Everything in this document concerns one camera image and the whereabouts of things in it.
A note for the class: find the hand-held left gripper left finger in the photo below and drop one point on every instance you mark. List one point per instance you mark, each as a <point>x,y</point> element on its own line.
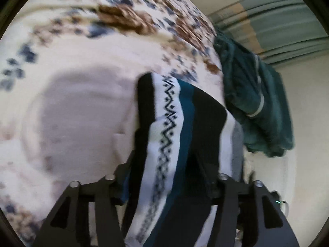
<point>124,189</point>

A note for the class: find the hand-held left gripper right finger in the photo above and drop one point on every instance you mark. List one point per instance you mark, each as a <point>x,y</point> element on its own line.
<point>223,193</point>

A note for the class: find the teal folded quilt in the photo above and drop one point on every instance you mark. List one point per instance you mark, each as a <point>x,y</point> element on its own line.
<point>244,87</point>

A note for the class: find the grey-green striped curtain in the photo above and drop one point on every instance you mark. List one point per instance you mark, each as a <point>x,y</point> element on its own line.
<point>277,25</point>

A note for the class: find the striped knit sweater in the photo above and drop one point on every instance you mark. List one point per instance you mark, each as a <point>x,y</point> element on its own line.
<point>167,133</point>

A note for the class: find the floral bed blanket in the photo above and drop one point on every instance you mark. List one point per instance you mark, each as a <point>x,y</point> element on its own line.
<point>77,56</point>

